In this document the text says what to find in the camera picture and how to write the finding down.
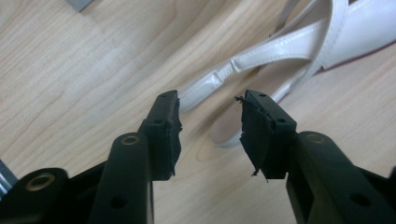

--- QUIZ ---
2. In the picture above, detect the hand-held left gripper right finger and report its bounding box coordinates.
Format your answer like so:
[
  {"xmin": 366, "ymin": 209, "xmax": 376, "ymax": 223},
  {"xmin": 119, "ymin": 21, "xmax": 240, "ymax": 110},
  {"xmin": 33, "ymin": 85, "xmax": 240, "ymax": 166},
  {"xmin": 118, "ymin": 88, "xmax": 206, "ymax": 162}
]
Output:
[{"xmin": 234, "ymin": 89, "xmax": 396, "ymax": 224}]

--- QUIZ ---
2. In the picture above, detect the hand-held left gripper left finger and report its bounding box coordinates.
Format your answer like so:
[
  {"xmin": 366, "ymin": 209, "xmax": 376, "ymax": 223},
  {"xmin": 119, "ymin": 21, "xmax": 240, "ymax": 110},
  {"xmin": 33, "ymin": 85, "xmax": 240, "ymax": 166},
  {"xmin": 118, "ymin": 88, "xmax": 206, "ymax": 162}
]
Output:
[{"xmin": 88, "ymin": 90, "xmax": 183, "ymax": 224}]

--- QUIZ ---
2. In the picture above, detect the white strappy heeled sandal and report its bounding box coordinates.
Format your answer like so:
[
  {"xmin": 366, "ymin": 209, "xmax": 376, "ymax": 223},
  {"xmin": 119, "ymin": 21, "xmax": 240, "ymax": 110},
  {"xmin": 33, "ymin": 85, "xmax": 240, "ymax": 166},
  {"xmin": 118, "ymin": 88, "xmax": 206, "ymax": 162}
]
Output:
[{"xmin": 178, "ymin": 0, "xmax": 396, "ymax": 148}]

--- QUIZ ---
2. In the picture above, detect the grey metal shoe rack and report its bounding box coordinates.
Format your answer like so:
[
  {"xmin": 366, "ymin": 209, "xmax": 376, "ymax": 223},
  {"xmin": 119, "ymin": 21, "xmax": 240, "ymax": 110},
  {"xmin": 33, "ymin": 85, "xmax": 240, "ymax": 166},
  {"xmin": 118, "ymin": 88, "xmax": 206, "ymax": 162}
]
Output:
[{"xmin": 64, "ymin": 0, "xmax": 94, "ymax": 13}]

